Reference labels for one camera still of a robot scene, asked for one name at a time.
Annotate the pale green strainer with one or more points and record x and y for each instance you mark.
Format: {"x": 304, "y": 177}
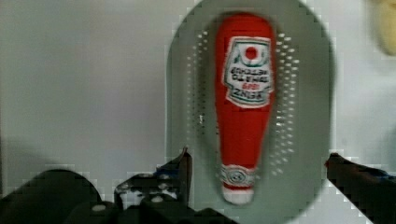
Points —
{"x": 297, "y": 142}

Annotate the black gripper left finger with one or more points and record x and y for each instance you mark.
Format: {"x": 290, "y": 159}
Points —
{"x": 162, "y": 197}

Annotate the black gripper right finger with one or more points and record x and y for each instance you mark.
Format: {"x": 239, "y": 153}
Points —
{"x": 371, "y": 190}

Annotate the red plush ketchup bottle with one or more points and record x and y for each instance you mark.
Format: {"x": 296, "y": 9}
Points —
{"x": 244, "y": 94}

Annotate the peeled toy banana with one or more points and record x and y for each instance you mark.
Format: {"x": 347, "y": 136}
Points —
{"x": 385, "y": 24}

